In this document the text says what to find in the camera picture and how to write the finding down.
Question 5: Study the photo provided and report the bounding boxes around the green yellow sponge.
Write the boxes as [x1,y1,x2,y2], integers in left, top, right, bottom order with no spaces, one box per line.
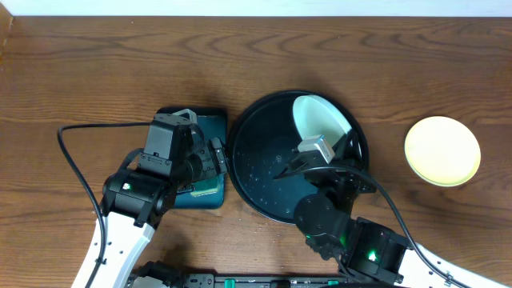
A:
[190,178,222,197]

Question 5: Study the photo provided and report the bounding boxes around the mint plate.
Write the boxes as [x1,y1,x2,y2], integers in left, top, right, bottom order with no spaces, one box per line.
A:
[292,94,353,150]

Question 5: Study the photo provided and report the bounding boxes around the yellow plate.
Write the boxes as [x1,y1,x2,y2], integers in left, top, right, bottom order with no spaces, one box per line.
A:
[404,116,481,187]

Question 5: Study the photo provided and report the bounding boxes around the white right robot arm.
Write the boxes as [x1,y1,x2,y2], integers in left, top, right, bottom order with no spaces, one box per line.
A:
[278,150,498,287]

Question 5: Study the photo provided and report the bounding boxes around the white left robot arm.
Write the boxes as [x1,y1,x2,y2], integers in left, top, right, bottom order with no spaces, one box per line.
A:
[73,109,228,287]

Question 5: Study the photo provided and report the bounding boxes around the round black tray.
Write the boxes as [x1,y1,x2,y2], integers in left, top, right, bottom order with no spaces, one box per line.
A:
[227,90,370,225]

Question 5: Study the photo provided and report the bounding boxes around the black rectangular water tub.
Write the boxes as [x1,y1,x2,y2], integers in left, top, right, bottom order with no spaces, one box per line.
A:
[156,107,227,209]

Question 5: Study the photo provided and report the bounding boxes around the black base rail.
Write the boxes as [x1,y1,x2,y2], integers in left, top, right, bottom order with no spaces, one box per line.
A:
[123,262,349,288]

